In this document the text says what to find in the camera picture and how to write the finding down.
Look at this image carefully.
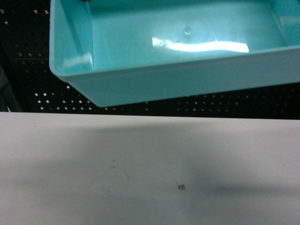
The teal plastic tray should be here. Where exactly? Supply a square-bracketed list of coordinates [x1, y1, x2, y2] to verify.
[49, 0, 300, 107]

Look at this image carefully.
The small QR code sticker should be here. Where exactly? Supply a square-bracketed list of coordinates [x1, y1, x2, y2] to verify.
[177, 184, 187, 191]

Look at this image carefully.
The black perforated metal panel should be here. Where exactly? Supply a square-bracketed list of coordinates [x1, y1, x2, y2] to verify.
[0, 0, 300, 120]

